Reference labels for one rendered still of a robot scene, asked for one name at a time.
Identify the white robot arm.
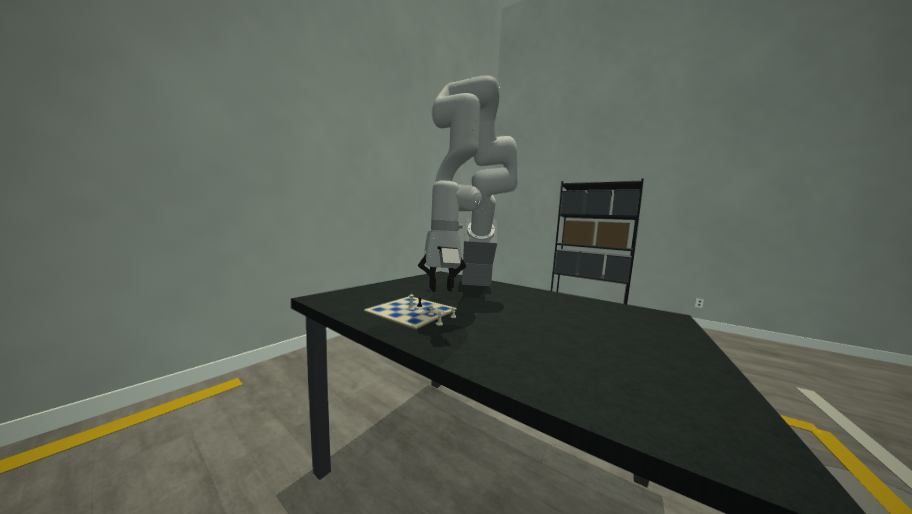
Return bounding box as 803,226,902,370
431,76,518,240

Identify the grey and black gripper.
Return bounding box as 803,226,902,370
418,230,466,292

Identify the blue and cream chessboard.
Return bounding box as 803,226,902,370
364,297,454,329

